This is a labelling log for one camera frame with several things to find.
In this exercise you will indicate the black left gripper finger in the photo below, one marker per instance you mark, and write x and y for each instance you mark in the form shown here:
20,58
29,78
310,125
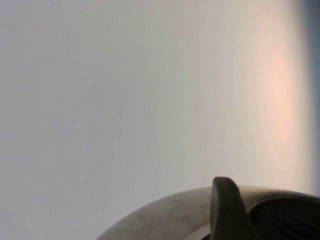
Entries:
225,212

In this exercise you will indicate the steel pot lid black knob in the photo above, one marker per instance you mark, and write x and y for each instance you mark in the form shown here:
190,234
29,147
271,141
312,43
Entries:
162,217

